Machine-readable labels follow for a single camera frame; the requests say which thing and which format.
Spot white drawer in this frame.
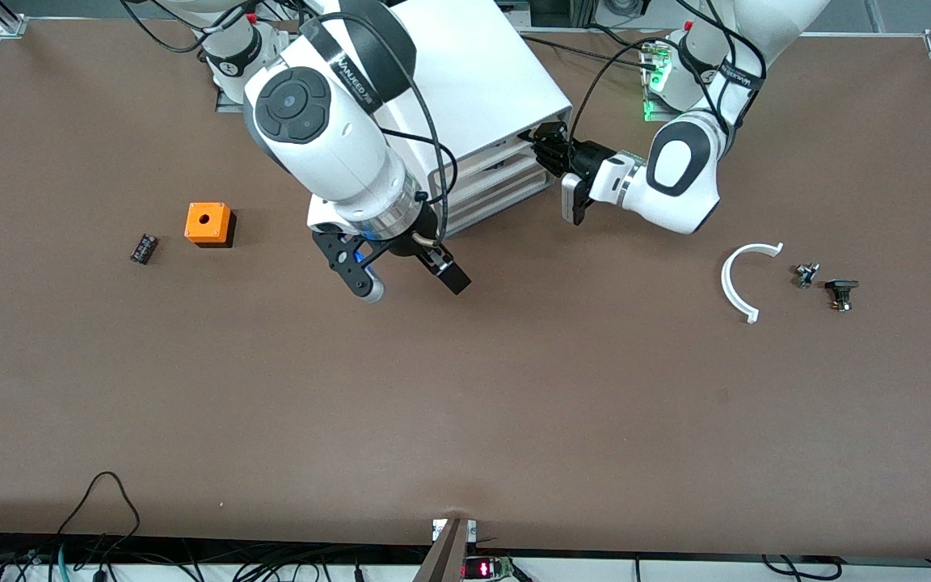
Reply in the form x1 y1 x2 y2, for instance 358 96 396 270
447 152 556 210
442 173 554 236
445 129 544 183

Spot white drawer cabinet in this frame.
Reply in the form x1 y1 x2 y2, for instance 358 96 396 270
385 0 574 240

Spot orange box with black base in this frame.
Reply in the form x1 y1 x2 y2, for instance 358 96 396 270
184 202 237 248

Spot device with red display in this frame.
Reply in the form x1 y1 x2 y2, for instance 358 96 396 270
463 556 516 581

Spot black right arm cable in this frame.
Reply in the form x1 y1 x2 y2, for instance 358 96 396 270
302 10 460 243

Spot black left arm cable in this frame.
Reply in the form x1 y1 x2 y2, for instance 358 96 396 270
566 0 767 143

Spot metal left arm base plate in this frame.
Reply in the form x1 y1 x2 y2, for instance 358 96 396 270
641 39 676 124

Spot black cable to arm base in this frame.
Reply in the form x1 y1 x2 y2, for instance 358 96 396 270
518 24 648 65

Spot white plastic half ring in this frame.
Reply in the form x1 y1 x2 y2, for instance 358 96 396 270
721 242 784 324

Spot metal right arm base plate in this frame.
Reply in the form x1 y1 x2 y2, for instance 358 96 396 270
215 77 251 113

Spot black flat-head switch part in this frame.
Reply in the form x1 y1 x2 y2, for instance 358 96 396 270
825 279 860 313

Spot black looped cable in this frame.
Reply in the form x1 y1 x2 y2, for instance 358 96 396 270
57 471 141 559

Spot black curled cable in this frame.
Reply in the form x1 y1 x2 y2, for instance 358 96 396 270
760 554 843 581

